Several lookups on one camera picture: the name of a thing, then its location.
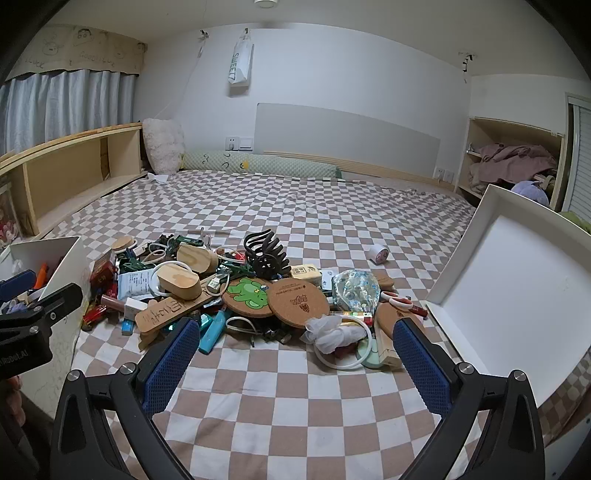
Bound grey curtain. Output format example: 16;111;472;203
0;69;137;158

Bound person's left hand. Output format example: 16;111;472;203
0;376;25;432

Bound long wooden sign with writing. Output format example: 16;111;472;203
135;295;222;334

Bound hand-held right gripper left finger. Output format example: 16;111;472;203
48;316;201;480

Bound green frog cork coaster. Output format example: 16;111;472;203
222;276;274;319

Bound checked bed sheet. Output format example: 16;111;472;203
41;170;591;480

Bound purple plush toy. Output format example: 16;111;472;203
512;180;550;206

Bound light wooden board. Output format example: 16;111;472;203
372;318;408;370

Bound wooden open closet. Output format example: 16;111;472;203
455;116;568;210

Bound wooden bed rail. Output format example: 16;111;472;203
263;150;458;191

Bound green long bolster pillow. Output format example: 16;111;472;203
181;151;343;180

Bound oval wooden box white base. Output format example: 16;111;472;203
157;265;203;301

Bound white fluffy pillow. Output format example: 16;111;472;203
142;118;185;175

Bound clear bag of beads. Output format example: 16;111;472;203
331;269;382;324

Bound round cork coaster brown print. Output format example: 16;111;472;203
267;277;331;329

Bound black hair claw clip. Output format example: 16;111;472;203
243;232;291;281

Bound pile of pink clothes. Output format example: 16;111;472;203
468;143;559;190

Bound white plastic hoop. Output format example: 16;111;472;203
316;318;375;371

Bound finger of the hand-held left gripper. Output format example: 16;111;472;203
0;270;38;303
0;282;85;330

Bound brown wooden shaped piece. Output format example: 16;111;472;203
374;302;419;337

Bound beige small printed box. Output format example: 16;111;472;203
291;263;322;289

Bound red handled scissors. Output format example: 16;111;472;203
381;295;428;317

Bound white hanging paper bag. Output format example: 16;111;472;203
226;28;254;97

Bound red dress doll case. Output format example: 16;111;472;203
0;182;21;245

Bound light blue lighter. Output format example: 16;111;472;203
198;311;232;355

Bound white charger plug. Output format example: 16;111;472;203
205;272;232;296

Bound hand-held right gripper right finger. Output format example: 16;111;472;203
392;318;546;480

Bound white slatted door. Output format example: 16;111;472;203
561;91;591;215

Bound mint green round compact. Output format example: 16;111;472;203
355;335;384;369

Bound green cloth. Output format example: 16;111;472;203
561;211;591;234

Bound white box lid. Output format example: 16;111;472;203
425;185;591;409

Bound white storage box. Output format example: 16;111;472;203
0;235;93;416

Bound long wooden bedside shelf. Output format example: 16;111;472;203
0;122;148;241

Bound white sachet packet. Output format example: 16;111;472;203
117;270;155;301

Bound red snack packet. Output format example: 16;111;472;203
90;259;117;286

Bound white plastic bag ball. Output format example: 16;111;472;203
302;316;365;354

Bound beige cartoon curtain valance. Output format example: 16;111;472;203
4;24;147;83

